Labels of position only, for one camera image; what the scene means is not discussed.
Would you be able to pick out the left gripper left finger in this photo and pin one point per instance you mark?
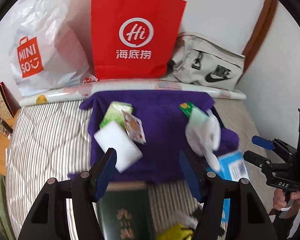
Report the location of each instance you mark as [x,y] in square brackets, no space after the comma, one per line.
[47,218]

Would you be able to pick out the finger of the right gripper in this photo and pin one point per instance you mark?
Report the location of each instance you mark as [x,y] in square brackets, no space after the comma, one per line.
[256,159]
[264,143]

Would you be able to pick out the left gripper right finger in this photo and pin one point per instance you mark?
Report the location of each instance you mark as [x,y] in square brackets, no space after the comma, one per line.
[248,218]

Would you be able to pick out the white cotton glove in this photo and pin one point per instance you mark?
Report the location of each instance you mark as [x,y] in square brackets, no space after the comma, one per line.
[204,141]

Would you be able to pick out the yellow black sock bundle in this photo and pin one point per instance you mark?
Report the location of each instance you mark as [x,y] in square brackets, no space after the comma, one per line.
[176,232]

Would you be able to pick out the mint green cloth pouch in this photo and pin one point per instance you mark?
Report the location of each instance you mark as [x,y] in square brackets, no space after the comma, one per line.
[197,118]

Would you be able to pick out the dark green tin box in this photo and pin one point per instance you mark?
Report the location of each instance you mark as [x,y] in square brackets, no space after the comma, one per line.
[124,211]

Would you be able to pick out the white foam block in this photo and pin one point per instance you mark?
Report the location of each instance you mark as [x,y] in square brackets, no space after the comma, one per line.
[113,136]

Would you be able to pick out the green white tissue pack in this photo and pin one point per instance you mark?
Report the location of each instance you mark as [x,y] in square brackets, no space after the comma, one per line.
[114,113]

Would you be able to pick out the orange white snack packet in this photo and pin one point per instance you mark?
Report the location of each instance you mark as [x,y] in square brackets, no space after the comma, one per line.
[134,128]

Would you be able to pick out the person's right hand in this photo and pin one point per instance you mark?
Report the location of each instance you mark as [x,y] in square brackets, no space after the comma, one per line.
[279,200]

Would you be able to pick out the blue cardboard box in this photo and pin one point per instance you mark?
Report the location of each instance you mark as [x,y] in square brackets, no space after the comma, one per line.
[233,168]

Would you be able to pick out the striped quilted bed cover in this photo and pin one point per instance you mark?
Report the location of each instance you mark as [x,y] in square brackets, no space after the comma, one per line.
[52,140]

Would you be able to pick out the wooden bedside furniture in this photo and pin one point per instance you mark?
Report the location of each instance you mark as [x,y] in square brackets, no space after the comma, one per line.
[1,149]

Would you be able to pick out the grey Nike bag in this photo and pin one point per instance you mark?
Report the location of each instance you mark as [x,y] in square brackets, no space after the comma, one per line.
[196,59]

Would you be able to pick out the purple towel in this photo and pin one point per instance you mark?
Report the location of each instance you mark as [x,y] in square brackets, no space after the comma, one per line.
[163,124]

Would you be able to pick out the brown patterned gift box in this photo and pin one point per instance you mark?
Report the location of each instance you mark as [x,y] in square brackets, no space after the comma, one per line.
[7,107]

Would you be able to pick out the white patterned paper roll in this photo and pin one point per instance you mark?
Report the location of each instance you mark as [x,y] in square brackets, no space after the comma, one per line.
[84,91]

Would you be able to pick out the white Miniso plastic bag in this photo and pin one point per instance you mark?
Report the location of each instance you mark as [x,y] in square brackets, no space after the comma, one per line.
[45,52]

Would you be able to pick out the red Haidilao paper bag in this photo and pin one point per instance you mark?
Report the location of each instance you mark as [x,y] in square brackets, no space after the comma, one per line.
[134,39]

